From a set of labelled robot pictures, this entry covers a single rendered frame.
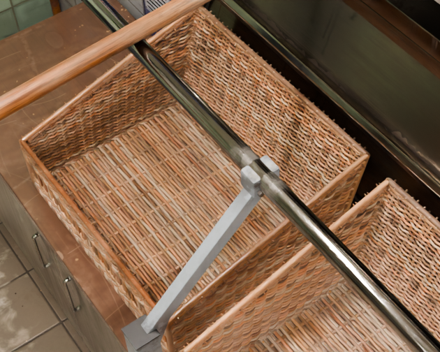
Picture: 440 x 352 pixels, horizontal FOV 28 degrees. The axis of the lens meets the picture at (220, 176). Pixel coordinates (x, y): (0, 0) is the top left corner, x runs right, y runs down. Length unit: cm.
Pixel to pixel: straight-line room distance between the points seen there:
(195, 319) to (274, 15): 60
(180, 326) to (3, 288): 103
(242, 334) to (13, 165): 71
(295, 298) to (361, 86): 42
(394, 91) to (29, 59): 106
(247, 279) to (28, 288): 102
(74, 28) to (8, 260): 71
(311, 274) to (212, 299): 19
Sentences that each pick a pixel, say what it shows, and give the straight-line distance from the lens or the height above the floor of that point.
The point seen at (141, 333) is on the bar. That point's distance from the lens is 131.
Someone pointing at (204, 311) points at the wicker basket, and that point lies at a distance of 163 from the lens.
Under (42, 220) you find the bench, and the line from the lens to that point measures 192.
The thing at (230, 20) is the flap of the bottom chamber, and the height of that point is 80.
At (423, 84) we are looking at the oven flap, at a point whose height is 105.
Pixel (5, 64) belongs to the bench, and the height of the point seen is 58.
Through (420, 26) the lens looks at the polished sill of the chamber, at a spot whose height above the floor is 118.
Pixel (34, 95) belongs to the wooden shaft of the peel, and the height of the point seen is 120.
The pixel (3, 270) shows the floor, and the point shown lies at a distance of 259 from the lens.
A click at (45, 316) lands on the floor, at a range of 248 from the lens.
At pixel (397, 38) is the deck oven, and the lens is 145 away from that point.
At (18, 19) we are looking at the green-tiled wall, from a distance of 298.
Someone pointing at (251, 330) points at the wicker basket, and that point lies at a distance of 165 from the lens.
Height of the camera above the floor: 210
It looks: 52 degrees down
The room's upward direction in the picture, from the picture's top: 3 degrees counter-clockwise
